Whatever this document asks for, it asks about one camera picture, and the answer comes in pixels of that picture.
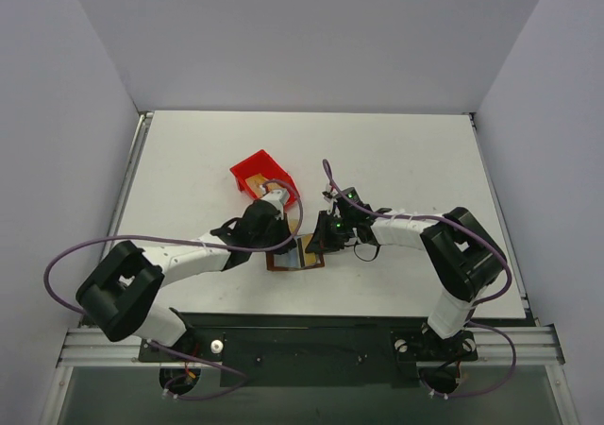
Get gold card magnetic stripe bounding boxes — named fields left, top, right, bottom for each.
left=297, top=234, right=324, bottom=269

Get brown leather card holder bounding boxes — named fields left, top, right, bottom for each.
left=266, top=234, right=325, bottom=272

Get gold card with chip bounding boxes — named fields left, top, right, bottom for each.
left=288, top=219, right=300, bottom=235

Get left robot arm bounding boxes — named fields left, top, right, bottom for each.
left=75, top=197, right=294, bottom=361

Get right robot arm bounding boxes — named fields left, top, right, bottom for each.
left=306, top=187, right=507, bottom=358

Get gold cards in bin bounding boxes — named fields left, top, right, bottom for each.
left=246, top=174, right=267, bottom=196

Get red plastic bin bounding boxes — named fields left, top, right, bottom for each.
left=229, top=149, right=298, bottom=200

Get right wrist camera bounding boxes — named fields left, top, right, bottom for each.
left=322, top=185, right=337, bottom=209

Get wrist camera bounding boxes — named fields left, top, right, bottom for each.
left=261, top=188, right=290, bottom=213
left=322, top=185, right=337, bottom=209

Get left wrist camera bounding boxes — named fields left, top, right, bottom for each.
left=261, top=188, right=290, bottom=213

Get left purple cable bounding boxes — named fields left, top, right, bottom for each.
left=42, top=178, right=304, bottom=401

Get purple cable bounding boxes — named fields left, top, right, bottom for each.
left=322, top=159, right=516, bottom=400
left=42, top=178, right=304, bottom=401

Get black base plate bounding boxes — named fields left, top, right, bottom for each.
left=136, top=309, right=480, bottom=389

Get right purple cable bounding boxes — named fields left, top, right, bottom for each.
left=322, top=159, right=516, bottom=400

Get aluminium table frame rail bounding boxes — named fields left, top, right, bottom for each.
left=56, top=110, right=566, bottom=367

